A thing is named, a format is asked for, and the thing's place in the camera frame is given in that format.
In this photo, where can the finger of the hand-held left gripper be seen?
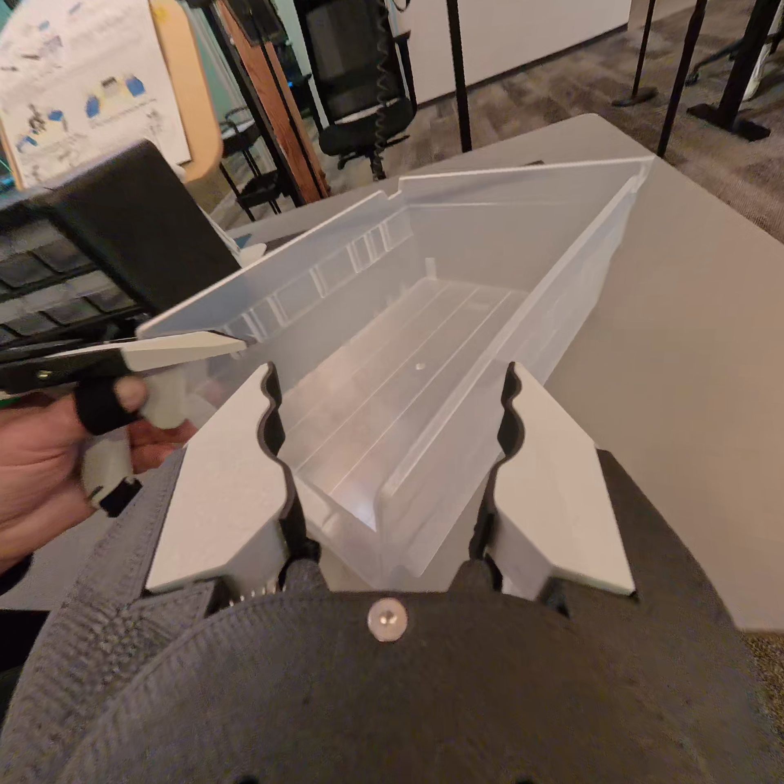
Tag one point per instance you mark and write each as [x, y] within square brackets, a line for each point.
[184, 352]

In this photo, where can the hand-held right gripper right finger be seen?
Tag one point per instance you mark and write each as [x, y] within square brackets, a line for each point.
[557, 490]

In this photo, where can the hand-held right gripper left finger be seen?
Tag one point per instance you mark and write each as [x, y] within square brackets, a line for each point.
[226, 490]

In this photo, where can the black drawer cabinet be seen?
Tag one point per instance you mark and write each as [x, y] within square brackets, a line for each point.
[141, 214]

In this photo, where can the large clear plastic bin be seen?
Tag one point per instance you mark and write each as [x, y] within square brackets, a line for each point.
[429, 257]

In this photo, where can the bank of small clear drawers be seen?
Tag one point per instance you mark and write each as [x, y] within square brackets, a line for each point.
[61, 257]

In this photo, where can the person's left hand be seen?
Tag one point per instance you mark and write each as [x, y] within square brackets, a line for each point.
[37, 465]

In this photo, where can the white printed instruction sheet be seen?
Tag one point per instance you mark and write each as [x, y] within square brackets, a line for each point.
[92, 61]

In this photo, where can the black mesh office chair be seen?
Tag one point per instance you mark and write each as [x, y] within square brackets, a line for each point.
[355, 61]

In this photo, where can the black pole stand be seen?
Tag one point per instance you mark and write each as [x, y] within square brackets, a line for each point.
[640, 61]
[459, 73]
[680, 73]

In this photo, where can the black flat-base stand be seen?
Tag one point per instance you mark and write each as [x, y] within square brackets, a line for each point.
[735, 92]

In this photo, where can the brown wooden post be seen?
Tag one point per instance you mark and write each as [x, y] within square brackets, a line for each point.
[282, 122]

